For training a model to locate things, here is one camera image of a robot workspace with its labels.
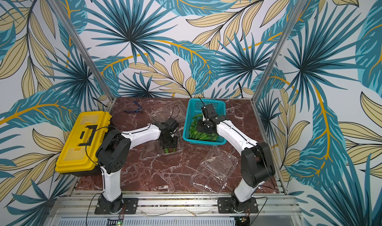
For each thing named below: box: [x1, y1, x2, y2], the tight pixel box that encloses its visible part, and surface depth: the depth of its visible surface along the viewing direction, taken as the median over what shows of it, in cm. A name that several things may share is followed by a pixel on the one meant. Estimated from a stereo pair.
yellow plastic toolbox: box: [55, 111, 112, 176], surface depth 78 cm
